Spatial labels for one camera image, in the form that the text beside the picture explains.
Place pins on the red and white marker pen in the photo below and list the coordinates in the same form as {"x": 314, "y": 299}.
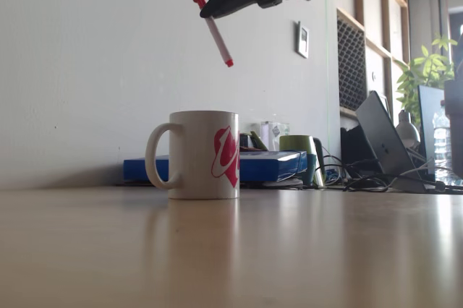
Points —
{"x": 217, "y": 35}

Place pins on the green cup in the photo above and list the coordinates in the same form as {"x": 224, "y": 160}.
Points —
{"x": 300, "y": 143}

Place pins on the perforated dark panel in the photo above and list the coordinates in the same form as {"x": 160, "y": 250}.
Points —
{"x": 352, "y": 69}

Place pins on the clear plastic container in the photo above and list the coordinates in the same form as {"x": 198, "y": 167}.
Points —
{"x": 269, "y": 134}

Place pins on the olive green slanted object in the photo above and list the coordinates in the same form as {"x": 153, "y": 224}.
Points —
{"x": 258, "y": 141}

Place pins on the green potted plant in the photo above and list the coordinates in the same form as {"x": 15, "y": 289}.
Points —
{"x": 427, "y": 69}

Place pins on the white mug with red logo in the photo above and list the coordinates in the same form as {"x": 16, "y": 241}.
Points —
{"x": 195, "y": 163}

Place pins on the blue binder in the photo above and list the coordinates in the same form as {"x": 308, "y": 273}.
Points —
{"x": 267, "y": 168}

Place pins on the grey laptop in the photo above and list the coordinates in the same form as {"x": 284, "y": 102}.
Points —
{"x": 383, "y": 134}

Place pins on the white desk lamp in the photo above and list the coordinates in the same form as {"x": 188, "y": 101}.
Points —
{"x": 408, "y": 131}

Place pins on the black monitor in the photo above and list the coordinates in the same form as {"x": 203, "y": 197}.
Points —
{"x": 428, "y": 123}

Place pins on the dark grey cylindrical object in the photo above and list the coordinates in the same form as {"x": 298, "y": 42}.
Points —
{"x": 455, "y": 123}

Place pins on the clear plastic water bottle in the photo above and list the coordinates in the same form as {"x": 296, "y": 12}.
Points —
{"x": 441, "y": 141}

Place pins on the small white wall frame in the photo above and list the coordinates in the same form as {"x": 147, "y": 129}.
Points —
{"x": 302, "y": 40}

